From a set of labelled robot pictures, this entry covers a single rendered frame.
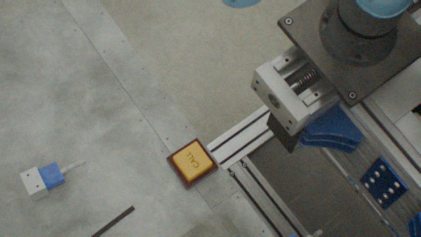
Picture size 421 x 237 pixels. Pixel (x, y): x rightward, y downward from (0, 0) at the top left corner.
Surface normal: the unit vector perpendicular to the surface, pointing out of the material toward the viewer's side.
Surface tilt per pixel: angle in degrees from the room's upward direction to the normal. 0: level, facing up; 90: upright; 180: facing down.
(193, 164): 0
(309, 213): 0
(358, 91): 0
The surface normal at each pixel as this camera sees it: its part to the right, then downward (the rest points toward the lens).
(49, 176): 0.06, -0.35
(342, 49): -0.57, 0.59
